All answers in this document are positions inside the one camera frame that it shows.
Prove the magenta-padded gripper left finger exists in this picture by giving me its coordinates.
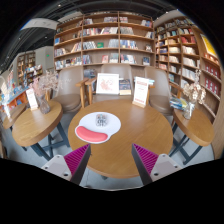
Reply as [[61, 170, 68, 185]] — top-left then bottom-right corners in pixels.
[[41, 143, 92, 186]]

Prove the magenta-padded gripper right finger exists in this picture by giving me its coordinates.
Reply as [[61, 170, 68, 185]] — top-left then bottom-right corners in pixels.
[[131, 143, 184, 186]]

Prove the transparent computer mouse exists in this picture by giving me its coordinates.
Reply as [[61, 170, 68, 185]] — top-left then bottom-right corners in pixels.
[[95, 113, 109, 128]]

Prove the white mouse pad red rest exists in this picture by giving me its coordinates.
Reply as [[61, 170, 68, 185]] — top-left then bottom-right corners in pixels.
[[74, 111, 122, 145]]

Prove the round wooden side table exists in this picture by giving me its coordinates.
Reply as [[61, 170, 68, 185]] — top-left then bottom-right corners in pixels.
[[2, 103, 28, 131], [169, 106, 215, 166], [11, 99, 71, 161]]

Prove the glass vase with dried flowers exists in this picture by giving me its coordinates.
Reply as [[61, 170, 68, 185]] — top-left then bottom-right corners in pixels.
[[181, 69, 208, 120], [31, 70, 61, 115]]

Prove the stack of magazines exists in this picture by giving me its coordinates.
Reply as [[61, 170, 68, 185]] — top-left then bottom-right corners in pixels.
[[169, 96, 188, 111]]

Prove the white sign in wooden stand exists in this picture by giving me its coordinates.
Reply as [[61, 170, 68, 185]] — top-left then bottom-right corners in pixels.
[[132, 76, 150, 109]]

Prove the small white table sign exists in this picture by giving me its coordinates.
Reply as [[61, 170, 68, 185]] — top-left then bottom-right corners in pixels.
[[25, 88, 39, 111]]

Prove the dark blue book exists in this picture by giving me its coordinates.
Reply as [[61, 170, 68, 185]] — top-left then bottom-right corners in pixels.
[[118, 78, 132, 96]]

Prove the white framed red print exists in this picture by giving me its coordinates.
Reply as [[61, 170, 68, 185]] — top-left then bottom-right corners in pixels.
[[95, 72, 120, 96]]

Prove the low display stand with books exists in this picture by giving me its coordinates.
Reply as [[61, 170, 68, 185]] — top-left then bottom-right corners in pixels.
[[0, 71, 29, 111]]

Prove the distant wooden bookshelf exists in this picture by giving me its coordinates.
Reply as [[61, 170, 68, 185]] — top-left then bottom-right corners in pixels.
[[16, 50, 37, 84]]

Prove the wooden shelf with red boxes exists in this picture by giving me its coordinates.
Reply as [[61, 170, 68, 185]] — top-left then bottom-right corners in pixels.
[[194, 28, 224, 159]]

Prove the tall wooden bookshelf with books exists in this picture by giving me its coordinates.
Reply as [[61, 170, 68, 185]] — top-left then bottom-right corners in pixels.
[[153, 14, 201, 101]]

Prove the wide wooden bookshelf with books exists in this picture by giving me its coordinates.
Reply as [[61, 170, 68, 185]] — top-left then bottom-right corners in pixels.
[[53, 11, 155, 79]]

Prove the hanging white ceiling sign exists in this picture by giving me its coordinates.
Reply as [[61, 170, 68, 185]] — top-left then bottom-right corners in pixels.
[[20, 18, 60, 32]]

